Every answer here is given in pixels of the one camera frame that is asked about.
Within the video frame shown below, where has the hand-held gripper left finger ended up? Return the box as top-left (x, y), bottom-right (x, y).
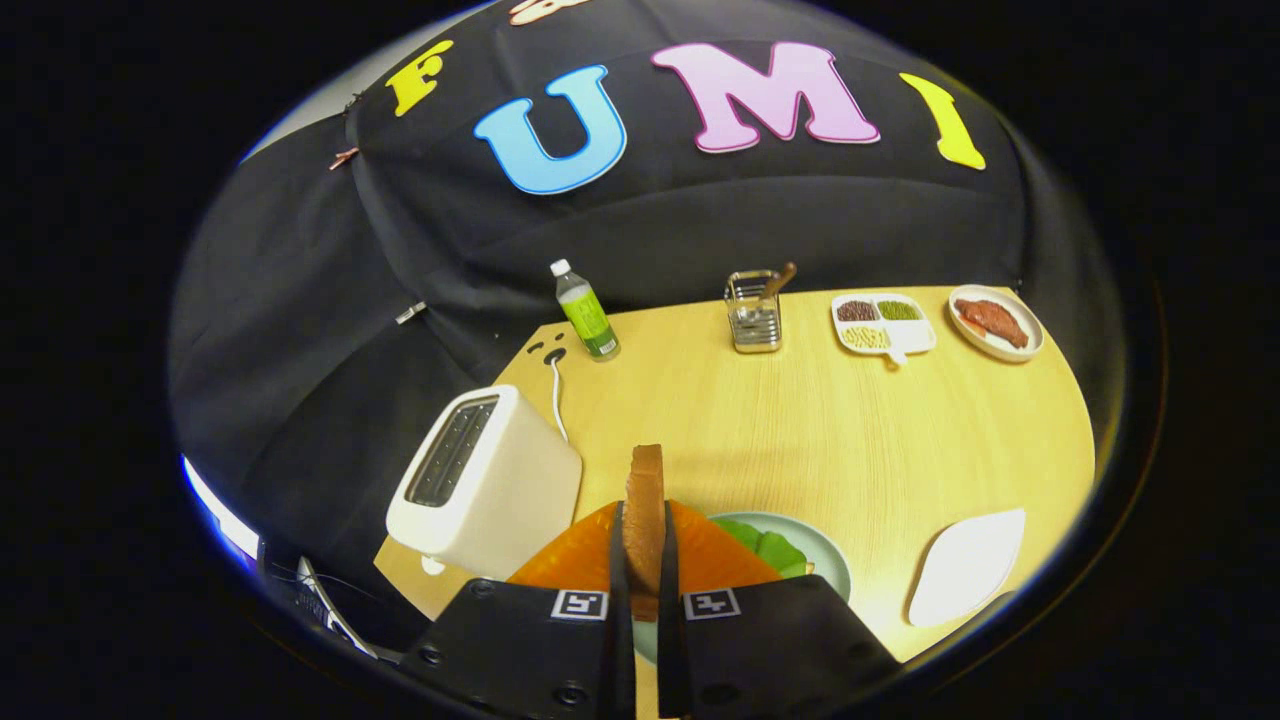
top-left (400, 500), bottom-right (637, 719)

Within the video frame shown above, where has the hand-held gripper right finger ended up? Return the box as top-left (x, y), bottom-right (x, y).
top-left (657, 500), bottom-right (901, 719)

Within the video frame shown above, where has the white bread slice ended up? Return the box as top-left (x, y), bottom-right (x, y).
top-left (622, 444), bottom-right (667, 623)

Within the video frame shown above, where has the green lettuce leaf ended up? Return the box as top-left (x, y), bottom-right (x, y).
top-left (712, 516), bottom-right (809, 579)

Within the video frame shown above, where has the pale green round plate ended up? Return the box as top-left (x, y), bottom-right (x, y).
top-left (632, 511), bottom-right (853, 666)

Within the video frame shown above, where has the white toaster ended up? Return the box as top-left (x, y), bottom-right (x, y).
top-left (386, 385), bottom-right (584, 580)

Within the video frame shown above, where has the white leaf-shaped plate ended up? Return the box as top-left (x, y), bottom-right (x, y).
top-left (907, 508), bottom-right (1028, 629)

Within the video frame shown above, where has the metal utensil holder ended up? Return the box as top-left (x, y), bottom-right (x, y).
top-left (724, 270), bottom-right (784, 355)

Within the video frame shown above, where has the green label plastic bottle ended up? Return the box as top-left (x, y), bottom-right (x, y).
top-left (549, 259), bottom-right (621, 362)

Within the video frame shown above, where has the white divided bean dish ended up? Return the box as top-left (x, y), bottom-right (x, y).
top-left (830, 292), bottom-right (938, 366)

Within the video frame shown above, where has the glowing screen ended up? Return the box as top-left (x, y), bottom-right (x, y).
top-left (182, 457), bottom-right (261, 561)

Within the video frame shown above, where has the black backdrop cloth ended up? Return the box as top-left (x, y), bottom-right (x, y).
top-left (168, 0), bottom-right (1121, 601)

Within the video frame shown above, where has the white oval plate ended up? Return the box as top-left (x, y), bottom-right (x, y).
top-left (947, 284), bottom-right (1046, 363)

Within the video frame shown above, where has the red meat slice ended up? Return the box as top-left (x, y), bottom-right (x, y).
top-left (954, 298), bottom-right (1030, 350)

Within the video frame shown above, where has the white toaster cable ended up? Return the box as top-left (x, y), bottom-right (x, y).
top-left (547, 350), bottom-right (571, 444)

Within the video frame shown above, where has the white equipment frame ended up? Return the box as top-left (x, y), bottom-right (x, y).
top-left (262, 555), bottom-right (401, 661)

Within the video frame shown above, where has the wooden utensil handle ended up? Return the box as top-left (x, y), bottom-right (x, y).
top-left (757, 262), bottom-right (799, 306)

